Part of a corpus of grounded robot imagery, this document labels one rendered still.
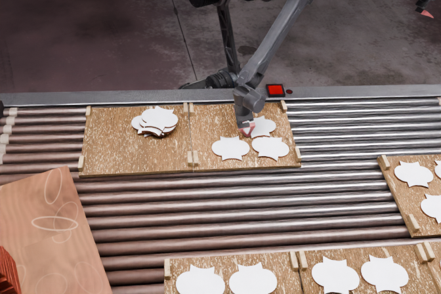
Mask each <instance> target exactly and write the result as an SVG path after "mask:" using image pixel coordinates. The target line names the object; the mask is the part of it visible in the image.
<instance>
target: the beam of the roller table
mask: <svg viewBox="0 0 441 294"><path fill-rule="evenodd" d="M288 89H290V90H292V91H293V93H292V94H287V93H286V90H288ZM232 91H233V89H173V90H141V91H79V92H47V93H0V100H2V102H3V105H4V107H5V108H56V107H84V106H136V105H163V104H183V103H184V102H187V104H189V103H193V104H216V103H234V97H233V93H232ZM256 91H258V92H259V93H261V94H262V95H263V96H265V97H266V100H265V102H281V100H284V102H296V101H323V100H376V99H403V98H436V97H441V84H424V85H362V86H330V87H284V91H285V97H281V98H269V97H268V94H267V91H266V88H256Z"/></svg>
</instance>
